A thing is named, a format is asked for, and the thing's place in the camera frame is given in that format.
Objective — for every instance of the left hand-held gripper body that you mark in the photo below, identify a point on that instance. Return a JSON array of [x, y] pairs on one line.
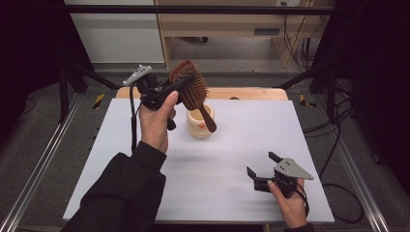
[[150, 92]]

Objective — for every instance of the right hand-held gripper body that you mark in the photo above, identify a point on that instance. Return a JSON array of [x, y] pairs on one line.
[[285, 180]]

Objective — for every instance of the brown wooden hairbrush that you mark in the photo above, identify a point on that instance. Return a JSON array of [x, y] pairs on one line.
[[193, 87]]

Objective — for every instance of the cream ceramic cup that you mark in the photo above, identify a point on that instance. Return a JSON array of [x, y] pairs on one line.
[[197, 129]]

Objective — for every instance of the person's right hand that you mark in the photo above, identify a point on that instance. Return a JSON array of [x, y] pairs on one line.
[[290, 208]]

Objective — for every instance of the person's left hand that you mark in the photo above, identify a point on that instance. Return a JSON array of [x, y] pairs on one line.
[[154, 125]]

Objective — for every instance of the yellow black tape strip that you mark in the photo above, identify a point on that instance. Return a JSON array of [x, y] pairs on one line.
[[99, 101], [303, 101]]

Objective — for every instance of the white cabinet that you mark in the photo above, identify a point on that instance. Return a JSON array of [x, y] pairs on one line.
[[119, 38]]

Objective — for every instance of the light wooden desk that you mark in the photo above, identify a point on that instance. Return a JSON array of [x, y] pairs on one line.
[[222, 24]]

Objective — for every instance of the black metal stand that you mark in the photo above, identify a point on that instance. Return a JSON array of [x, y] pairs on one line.
[[331, 93], [64, 93]]

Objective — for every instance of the black curtain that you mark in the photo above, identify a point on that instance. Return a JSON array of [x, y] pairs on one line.
[[377, 80], [29, 48]]

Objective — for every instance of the aluminium floor rail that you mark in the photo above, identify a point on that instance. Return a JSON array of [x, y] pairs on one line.
[[357, 180], [38, 167]]

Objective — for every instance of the black horizontal frame bar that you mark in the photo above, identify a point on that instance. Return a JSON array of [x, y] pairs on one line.
[[193, 9]]

